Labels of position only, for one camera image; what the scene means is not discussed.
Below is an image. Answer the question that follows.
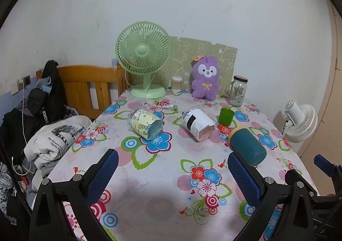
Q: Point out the white printed shirt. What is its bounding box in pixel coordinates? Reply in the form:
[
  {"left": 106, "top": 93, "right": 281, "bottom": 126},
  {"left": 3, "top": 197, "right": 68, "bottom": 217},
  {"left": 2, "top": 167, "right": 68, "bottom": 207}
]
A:
[{"left": 24, "top": 115, "right": 93, "bottom": 171}]

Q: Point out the white cup with black band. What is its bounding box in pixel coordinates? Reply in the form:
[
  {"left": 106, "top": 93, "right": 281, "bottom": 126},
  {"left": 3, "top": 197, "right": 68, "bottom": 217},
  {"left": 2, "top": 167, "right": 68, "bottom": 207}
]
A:
[{"left": 182, "top": 108, "right": 216, "bottom": 142}]

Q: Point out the glass jar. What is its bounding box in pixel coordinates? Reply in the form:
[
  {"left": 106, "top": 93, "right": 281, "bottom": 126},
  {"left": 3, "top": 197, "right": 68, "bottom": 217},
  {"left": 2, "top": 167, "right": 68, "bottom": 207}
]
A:
[{"left": 228, "top": 76, "right": 248, "bottom": 106}]

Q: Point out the small green cup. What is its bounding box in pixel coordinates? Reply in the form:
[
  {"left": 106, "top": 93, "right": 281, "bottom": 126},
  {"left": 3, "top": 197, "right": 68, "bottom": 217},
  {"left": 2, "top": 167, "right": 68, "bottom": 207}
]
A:
[{"left": 218, "top": 107, "right": 235, "bottom": 126}]

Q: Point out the dark clothing pile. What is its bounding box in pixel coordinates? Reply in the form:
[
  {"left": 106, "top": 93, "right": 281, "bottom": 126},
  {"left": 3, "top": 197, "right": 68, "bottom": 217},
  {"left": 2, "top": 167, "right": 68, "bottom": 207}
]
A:
[{"left": 0, "top": 109, "right": 41, "bottom": 168}]

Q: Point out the purple plush toy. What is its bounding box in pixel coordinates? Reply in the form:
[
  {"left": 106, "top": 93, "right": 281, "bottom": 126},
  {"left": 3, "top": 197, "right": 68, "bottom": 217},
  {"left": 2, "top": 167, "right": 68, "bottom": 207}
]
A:
[{"left": 191, "top": 56, "right": 220, "bottom": 99}]

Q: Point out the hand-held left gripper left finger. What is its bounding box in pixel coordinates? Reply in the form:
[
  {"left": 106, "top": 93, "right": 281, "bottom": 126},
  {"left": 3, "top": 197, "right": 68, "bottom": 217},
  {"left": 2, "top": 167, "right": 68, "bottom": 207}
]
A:
[{"left": 29, "top": 148, "right": 119, "bottom": 241}]

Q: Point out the wooden headboard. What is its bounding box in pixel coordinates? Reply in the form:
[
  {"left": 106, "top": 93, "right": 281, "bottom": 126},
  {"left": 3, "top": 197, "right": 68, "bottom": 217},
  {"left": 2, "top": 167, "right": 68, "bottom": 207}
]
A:
[{"left": 36, "top": 63, "right": 132, "bottom": 121}]

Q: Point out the cotton swab container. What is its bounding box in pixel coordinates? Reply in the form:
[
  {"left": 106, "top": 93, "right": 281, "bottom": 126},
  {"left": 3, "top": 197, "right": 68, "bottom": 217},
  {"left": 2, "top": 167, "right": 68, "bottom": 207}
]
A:
[{"left": 171, "top": 76, "right": 183, "bottom": 93}]

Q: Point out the black jacket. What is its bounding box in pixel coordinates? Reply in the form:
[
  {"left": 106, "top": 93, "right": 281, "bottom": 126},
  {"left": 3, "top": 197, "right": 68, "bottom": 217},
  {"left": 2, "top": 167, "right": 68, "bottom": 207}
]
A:
[{"left": 27, "top": 60, "right": 68, "bottom": 124}]

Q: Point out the yellow printed cup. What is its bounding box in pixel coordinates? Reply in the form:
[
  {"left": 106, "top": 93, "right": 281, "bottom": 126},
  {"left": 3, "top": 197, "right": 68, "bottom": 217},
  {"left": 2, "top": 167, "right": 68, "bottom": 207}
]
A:
[{"left": 129, "top": 108, "right": 164, "bottom": 141}]

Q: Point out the beige patterned board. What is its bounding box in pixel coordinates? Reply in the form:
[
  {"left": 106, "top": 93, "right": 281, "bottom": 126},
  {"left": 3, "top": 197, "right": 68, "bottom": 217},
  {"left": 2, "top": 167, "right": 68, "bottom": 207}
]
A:
[{"left": 163, "top": 36, "right": 238, "bottom": 95}]

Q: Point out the white fan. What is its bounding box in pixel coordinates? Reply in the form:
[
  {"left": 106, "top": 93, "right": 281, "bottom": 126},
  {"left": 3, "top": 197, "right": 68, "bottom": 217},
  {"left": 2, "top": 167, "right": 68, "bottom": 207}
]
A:
[{"left": 283, "top": 100, "right": 318, "bottom": 143}]

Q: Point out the wall socket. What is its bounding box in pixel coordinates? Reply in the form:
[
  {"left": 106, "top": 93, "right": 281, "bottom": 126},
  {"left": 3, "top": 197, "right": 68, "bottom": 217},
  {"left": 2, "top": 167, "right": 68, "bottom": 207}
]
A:
[{"left": 17, "top": 76, "right": 31, "bottom": 90}]

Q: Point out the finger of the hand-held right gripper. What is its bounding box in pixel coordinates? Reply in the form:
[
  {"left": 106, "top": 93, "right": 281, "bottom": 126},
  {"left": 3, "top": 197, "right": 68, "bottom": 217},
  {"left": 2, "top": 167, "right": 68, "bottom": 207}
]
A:
[
  {"left": 284, "top": 168, "right": 321, "bottom": 199},
  {"left": 313, "top": 154, "right": 342, "bottom": 178}
]

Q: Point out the black and white patterned cloth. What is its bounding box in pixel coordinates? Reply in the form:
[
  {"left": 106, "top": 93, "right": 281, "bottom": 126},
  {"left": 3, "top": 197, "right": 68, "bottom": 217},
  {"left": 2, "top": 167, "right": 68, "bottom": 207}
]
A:
[{"left": 0, "top": 163, "right": 17, "bottom": 215}]

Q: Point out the white charging cable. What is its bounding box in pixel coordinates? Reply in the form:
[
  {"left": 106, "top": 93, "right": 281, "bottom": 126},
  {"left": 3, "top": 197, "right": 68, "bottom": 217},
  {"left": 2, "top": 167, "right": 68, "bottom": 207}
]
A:
[{"left": 12, "top": 81, "right": 29, "bottom": 176}]

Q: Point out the teal cup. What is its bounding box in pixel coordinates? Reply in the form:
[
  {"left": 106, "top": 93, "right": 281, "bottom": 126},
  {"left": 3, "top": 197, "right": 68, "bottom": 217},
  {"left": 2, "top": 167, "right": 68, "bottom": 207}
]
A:
[{"left": 228, "top": 126, "right": 267, "bottom": 167}]

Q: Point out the fan power cable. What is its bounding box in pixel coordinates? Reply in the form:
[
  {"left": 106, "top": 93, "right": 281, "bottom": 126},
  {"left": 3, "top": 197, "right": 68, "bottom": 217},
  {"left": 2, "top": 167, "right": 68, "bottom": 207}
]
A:
[{"left": 145, "top": 82, "right": 179, "bottom": 111}]

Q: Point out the green desk fan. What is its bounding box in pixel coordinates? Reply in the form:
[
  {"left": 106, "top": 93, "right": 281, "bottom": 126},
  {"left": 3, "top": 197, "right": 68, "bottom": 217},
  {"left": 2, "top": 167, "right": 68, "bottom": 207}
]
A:
[{"left": 115, "top": 21, "right": 171, "bottom": 99}]

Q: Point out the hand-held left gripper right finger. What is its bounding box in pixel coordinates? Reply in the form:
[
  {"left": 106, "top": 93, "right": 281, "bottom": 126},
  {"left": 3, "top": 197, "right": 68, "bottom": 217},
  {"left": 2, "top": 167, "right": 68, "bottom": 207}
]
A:
[{"left": 227, "top": 152, "right": 321, "bottom": 241}]

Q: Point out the floral tablecloth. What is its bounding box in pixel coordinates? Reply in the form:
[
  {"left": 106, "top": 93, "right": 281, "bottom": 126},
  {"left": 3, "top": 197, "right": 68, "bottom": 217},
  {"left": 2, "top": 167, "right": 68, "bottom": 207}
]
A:
[{"left": 44, "top": 88, "right": 320, "bottom": 241}]

